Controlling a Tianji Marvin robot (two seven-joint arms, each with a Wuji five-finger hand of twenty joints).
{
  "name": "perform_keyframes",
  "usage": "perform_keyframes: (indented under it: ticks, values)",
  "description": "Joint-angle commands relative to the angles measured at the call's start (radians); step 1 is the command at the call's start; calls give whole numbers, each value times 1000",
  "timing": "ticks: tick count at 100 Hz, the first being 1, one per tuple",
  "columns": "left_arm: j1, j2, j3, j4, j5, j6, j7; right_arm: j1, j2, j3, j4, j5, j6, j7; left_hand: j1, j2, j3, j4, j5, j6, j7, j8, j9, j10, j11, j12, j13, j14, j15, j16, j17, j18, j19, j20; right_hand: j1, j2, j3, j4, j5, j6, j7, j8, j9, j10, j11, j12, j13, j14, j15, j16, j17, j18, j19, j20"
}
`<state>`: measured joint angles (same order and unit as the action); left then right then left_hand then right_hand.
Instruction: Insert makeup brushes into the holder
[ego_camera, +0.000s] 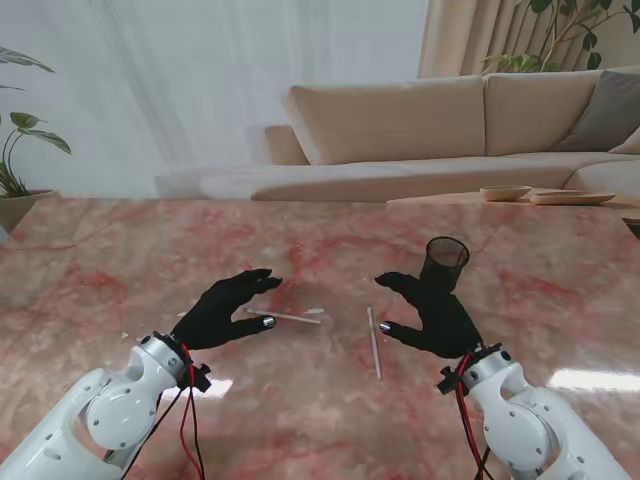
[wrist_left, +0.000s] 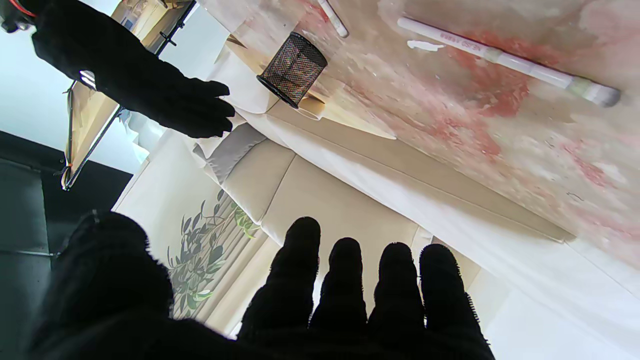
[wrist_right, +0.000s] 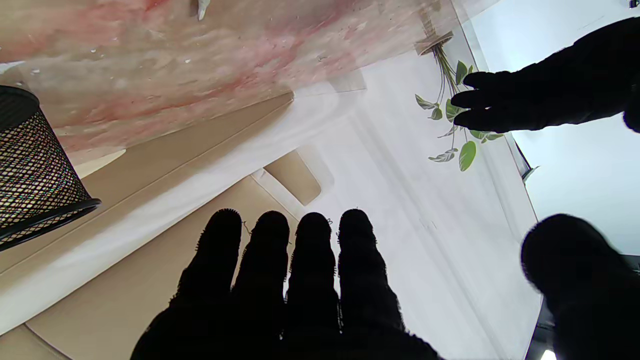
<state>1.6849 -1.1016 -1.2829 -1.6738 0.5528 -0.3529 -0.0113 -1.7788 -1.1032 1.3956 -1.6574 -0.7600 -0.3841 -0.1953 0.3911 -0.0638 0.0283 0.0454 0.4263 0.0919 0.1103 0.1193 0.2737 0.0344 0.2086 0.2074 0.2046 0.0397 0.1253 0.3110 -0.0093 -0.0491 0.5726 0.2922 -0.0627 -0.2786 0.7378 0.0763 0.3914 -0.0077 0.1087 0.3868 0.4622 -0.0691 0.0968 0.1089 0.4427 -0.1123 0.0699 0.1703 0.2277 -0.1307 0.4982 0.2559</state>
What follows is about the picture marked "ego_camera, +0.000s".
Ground beige curtain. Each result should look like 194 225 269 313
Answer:
417 0 640 80

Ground left arm red black cables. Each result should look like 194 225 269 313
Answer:
119 342 211 480

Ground white straw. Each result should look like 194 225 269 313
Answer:
243 307 322 325
366 305 384 382

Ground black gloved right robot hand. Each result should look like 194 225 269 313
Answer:
374 271 484 360

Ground beige sofa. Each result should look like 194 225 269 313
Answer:
154 66 640 204

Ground sheer white curtain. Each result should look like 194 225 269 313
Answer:
0 0 431 199

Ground arm red black cables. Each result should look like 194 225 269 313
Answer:
452 352 494 480
119 342 211 480

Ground black mesh brush holder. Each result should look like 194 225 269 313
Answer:
418 236 471 294

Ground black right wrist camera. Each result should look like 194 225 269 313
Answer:
437 366 465 396

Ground wooden coffee table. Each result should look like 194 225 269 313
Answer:
387 191 640 224

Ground wooden bowl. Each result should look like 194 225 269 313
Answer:
479 184 534 203

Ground flat wooden tray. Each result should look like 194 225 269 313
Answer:
529 189 617 206

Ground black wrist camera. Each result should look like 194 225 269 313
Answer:
185 363 212 394
437 366 465 396

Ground right arm red black cables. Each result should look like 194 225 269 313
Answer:
452 352 494 480

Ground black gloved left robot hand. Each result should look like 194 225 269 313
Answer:
171 268 284 351

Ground grey sofa cushion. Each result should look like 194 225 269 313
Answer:
549 69 640 153

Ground green plant in beige pot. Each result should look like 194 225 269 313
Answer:
0 46 72 236

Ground tall green leafy plant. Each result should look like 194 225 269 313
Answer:
481 0 640 75

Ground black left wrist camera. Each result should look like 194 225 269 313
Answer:
185 363 212 394

